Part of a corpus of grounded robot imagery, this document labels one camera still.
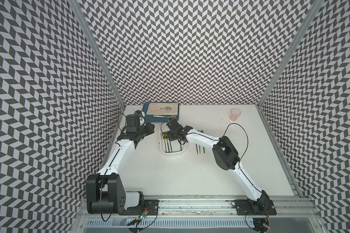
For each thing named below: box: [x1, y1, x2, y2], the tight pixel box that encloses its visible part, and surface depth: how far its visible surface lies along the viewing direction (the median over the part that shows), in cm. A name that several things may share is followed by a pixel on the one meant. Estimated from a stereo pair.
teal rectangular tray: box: [141, 101, 180, 123], surface depth 117 cm
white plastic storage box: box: [159, 122, 187, 154], surface depth 96 cm
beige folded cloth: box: [146, 102, 179, 116], surface depth 118 cm
